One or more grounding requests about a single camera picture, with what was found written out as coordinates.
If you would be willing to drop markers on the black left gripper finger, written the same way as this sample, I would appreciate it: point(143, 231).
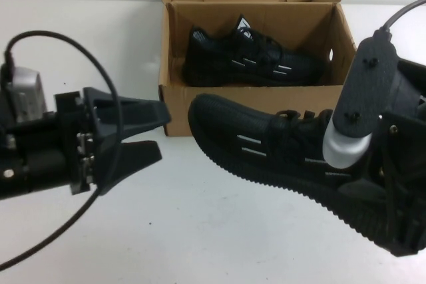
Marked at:
point(133, 111)
point(136, 157)

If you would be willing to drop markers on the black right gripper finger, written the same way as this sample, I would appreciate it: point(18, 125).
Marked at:
point(362, 192)
point(406, 217)

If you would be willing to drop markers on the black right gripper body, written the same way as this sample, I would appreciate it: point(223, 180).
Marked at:
point(406, 104)

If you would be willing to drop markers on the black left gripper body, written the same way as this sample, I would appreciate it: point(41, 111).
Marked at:
point(43, 151)

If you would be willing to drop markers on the brown cardboard shoe box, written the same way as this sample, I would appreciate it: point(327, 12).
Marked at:
point(179, 107)

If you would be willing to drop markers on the black knit sneaker grey stripes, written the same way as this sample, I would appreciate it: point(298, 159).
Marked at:
point(233, 131)

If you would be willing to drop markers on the black sneaker white tongue logo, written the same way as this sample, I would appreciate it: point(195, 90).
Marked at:
point(213, 61)

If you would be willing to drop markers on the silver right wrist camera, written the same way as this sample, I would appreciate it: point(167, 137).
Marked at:
point(362, 91)

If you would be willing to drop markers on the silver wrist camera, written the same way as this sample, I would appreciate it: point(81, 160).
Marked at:
point(362, 91)
point(26, 94)

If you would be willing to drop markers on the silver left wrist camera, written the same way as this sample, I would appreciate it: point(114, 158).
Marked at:
point(26, 94)

